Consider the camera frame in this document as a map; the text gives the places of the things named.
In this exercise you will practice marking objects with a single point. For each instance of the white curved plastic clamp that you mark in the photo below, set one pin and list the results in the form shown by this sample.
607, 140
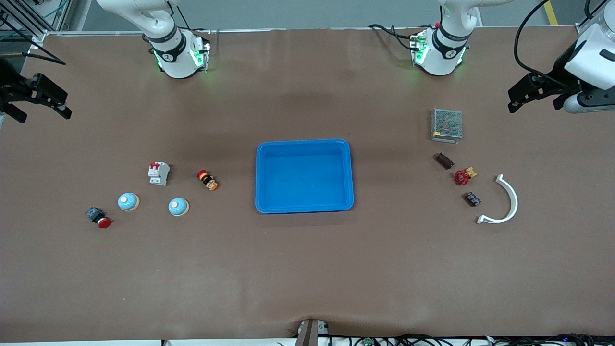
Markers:
515, 199

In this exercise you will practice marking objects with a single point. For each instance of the metal mesh power supply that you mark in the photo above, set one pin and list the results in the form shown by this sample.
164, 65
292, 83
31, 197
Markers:
447, 124

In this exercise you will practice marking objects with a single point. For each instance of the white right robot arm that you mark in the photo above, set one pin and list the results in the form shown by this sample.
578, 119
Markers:
178, 62

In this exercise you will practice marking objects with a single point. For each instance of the red mushroom push button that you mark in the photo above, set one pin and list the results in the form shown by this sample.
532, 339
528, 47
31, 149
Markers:
98, 217

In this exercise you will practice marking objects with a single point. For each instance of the aluminium frame profile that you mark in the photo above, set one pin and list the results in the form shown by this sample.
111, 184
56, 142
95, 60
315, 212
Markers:
37, 36

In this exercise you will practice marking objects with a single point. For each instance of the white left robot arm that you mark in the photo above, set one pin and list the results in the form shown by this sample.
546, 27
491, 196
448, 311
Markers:
439, 60

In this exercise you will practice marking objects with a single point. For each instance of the blue service bell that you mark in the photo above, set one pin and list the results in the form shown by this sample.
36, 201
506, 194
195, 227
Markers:
178, 207
129, 202

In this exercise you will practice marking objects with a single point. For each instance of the white circuit breaker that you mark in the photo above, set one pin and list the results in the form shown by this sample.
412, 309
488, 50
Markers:
158, 174

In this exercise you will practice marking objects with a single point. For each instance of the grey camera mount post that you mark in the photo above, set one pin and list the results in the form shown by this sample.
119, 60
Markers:
310, 334

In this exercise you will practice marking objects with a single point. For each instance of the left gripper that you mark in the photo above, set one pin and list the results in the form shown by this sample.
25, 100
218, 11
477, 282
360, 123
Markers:
557, 80

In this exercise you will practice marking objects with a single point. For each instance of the brass valve red handwheel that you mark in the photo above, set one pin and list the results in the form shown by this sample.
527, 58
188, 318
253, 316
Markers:
461, 178

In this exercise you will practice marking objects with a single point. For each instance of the blue plastic tray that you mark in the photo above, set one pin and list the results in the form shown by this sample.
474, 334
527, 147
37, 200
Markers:
307, 192

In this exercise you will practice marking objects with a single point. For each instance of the red orange emergency stop switch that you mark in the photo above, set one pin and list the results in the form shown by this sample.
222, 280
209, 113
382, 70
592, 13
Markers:
207, 180

